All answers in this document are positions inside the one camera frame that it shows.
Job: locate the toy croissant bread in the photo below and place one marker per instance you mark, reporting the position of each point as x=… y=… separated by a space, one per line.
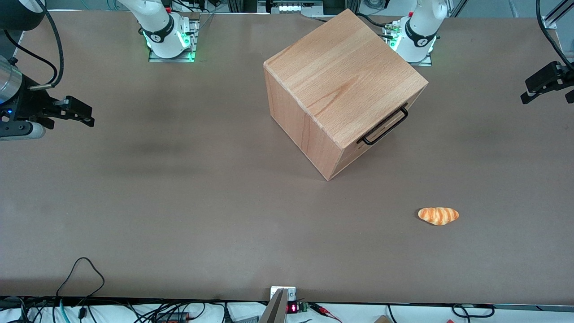
x=438 y=216

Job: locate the small white metal bracket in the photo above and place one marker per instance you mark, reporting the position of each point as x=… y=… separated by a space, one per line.
x=290 y=291

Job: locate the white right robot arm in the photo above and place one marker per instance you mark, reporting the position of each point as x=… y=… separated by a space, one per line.
x=161 y=27

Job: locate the aluminium frame bracket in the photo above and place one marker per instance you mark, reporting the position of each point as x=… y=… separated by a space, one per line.
x=550 y=22

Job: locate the red digit display module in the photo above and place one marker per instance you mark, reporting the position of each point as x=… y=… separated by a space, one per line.
x=293 y=307

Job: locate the black orange electronic box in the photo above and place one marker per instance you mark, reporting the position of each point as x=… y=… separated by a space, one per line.
x=172 y=317

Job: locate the wooden drawer cabinet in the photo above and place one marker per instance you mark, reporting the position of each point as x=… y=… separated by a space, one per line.
x=341 y=72

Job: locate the wooden top drawer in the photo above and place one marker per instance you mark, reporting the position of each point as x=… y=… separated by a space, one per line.
x=350 y=148

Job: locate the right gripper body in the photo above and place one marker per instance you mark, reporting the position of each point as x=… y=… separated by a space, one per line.
x=32 y=104

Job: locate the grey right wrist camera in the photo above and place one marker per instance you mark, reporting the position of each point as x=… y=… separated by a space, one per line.
x=38 y=130

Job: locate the grey camera mount bar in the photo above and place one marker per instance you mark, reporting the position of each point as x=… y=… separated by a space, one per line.
x=274 y=309

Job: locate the brown cardboard piece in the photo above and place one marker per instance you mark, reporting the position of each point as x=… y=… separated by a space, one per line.
x=382 y=319

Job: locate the white power strip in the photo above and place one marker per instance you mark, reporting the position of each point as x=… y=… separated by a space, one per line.
x=293 y=6

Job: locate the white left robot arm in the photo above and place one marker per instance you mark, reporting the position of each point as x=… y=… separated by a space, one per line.
x=421 y=27

